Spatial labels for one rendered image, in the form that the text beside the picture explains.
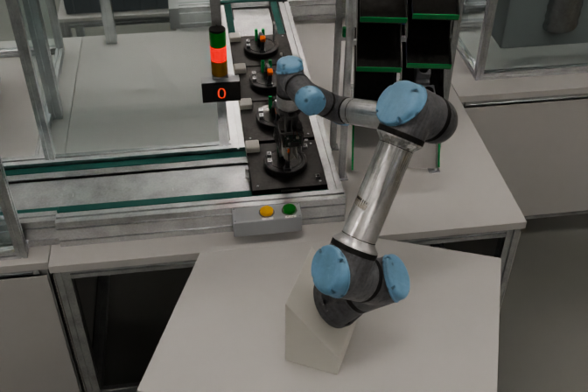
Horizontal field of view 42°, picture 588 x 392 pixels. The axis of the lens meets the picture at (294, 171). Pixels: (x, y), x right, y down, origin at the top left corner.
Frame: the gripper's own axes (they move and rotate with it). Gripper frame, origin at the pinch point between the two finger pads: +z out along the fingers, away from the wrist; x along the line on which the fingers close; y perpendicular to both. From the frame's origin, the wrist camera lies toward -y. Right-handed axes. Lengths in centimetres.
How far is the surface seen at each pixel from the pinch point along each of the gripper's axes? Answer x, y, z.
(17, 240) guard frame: -83, 13, 13
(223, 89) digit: -18.2, -17.2, -14.8
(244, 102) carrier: -10.1, -42.4, 7.6
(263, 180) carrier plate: -7.8, -0.6, 9.7
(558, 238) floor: 137, -56, 107
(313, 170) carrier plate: 8.8, -3.7, 9.7
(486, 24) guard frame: 86, -65, -5
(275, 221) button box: -6.3, 16.9, 11.7
